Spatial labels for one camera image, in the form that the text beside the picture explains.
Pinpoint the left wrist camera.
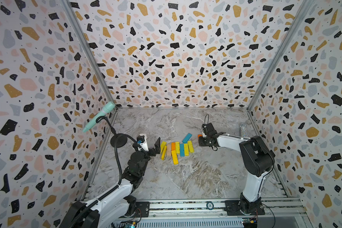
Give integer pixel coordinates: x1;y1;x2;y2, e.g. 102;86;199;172
137;134;149;152

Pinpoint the mint green microphone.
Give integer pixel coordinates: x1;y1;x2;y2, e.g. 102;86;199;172
82;101;116;133

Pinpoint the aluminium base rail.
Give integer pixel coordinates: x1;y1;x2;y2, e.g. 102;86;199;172
64;198;311;228

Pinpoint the teal block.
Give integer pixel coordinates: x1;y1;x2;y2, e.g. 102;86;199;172
180;143;185;157
182;133;192;143

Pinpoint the yellow block centre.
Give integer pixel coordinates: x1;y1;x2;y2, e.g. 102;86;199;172
175;142;181;154

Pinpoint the yellow-green block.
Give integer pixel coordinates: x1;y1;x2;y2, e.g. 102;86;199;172
188;141;194;153

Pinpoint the beige wooden block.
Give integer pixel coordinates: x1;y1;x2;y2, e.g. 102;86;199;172
166;143;172;157

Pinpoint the black microphone stand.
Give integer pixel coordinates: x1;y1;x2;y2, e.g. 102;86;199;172
98;116;127;148

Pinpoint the yellow block front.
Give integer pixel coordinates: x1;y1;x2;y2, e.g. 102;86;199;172
172;150;179;165

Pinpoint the glitter tube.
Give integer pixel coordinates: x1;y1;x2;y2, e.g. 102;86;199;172
240;123;248;137

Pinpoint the yellow block inner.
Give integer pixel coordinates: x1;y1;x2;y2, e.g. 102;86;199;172
183;143;189;156

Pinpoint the yellow block leaning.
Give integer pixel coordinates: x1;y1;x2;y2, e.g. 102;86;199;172
161;145;167;160

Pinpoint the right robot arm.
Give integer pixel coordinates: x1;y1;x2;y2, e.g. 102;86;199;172
198;123;275;215

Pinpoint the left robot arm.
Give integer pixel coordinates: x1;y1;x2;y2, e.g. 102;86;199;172
60;134;161;228

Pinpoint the orange block small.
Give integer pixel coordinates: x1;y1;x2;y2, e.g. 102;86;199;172
171;142;176;151

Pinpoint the yellow block far left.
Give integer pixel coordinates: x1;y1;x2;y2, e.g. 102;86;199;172
161;142;167;152

